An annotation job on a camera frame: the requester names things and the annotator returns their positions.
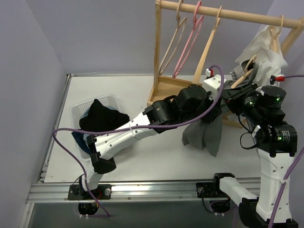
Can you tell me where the grey garment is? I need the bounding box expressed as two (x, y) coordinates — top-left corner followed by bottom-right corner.
(181, 60), (258, 158)

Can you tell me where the wooden hanger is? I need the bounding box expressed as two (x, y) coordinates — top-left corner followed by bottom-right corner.
(269, 15), (285, 53)
(192, 6), (222, 84)
(231, 54), (257, 89)

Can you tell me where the white shirt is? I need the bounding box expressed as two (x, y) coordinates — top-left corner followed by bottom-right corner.
(232, 26), (288, 87)

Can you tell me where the pink plastic hanger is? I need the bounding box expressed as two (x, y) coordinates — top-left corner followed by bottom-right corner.
(172, 0), (204, 78)

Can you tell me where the black garment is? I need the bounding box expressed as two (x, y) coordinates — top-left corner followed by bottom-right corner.
(79, 99), (130, 132)

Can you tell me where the dark blue denim skirt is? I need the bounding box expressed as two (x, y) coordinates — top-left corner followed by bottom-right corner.
(71, 132), (91, 154)

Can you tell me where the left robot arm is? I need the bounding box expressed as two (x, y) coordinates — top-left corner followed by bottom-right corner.
(78, 83), (224, 199)

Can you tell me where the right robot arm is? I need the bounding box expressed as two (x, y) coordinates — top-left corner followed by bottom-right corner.
(211, 84), (298, 228)

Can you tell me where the wooden clothes rack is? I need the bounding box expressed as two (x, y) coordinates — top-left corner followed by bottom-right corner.
(147, 0), (304, 106)

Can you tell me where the white plastic basket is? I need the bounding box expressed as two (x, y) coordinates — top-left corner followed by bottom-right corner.
(71, 94), (119, 162)

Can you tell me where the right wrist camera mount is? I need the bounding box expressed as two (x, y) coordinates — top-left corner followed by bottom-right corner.
(202, 68), (221, 101)

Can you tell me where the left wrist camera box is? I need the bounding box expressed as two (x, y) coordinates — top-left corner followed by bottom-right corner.
(270, 75), (285, 87)

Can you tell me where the aluminium mounting rail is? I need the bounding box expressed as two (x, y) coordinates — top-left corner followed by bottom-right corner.
(26, 181), (262, 204)

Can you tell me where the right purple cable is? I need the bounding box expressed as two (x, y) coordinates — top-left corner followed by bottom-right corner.
(267, 75), (304, 228)

